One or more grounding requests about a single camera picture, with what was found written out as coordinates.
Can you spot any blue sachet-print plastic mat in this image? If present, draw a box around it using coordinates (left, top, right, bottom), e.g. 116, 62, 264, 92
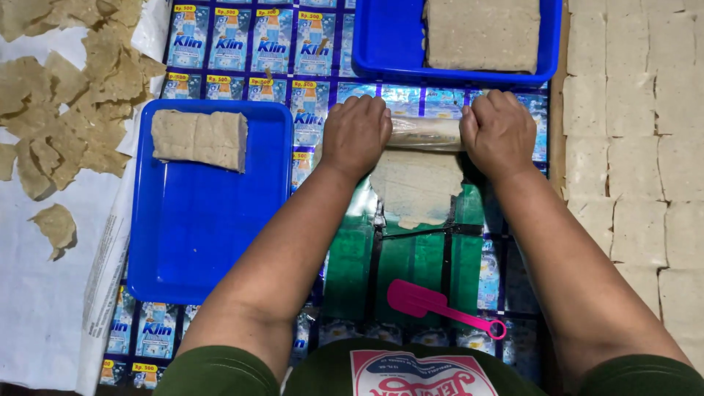
99, 0, 551, 389

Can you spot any pink plastic spatula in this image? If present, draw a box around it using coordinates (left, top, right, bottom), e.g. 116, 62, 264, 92
386, 279, 508, 341

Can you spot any large beige dough block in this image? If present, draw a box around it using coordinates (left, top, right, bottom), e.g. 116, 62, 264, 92
422, 0, 542, 75

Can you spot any green plastic sheet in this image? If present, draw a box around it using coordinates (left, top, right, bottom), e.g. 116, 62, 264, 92
323, 179, 486, 326

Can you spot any plastic-wrapped rolling pin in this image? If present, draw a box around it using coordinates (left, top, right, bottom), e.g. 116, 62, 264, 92
386, 117, 466, 153

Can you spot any person's left hand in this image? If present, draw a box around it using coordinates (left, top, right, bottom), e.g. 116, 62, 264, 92
320, 95, 393, 172

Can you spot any flattened dough sheet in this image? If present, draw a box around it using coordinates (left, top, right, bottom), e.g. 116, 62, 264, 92
368, 150, 466, 231

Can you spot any white printed sack sheet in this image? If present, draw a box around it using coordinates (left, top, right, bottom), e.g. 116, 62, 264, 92
0, 0, 175, 396

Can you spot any person's right hand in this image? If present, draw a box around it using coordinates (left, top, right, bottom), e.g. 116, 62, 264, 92
460, 89, 538, 176

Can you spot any wooden board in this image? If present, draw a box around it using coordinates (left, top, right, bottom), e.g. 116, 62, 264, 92
548, 0, 572, 200

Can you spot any grid of flat dough squares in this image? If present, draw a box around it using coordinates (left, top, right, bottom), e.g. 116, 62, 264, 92
561, 0, 704, 372

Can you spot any large blue plastic tray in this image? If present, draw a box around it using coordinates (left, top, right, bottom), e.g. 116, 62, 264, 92
127, 99, 294, 306

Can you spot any small beige dough block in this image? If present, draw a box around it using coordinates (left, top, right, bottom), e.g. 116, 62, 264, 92
151, 109, 249, 174

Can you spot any green printed shirt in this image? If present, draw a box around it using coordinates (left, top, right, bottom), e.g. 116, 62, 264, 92
153, 338, 704, 396

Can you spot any pile of thin dough pieces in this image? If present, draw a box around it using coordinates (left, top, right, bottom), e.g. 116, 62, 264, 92
0, 0, 167, 263

